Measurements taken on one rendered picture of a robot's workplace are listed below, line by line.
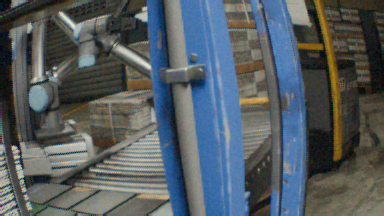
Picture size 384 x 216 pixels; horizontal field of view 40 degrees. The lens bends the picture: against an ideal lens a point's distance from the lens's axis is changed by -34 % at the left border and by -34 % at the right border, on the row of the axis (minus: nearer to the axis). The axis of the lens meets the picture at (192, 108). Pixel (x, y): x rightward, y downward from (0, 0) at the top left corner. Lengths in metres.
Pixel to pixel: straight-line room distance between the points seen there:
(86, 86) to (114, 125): 7.88
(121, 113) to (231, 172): 2.44
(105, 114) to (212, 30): 2.56
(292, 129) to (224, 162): 0.61
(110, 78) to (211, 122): 10.15
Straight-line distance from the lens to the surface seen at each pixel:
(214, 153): 0.87
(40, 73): 2.59
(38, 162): 2.61
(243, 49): 3.83
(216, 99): 0.86
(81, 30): 2.52
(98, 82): 11.12
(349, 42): 8.42
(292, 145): 1.47
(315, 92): 4.79
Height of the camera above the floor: 1.21
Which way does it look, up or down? 8 degrees down
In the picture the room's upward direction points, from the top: 7 degrees counter-clockwise
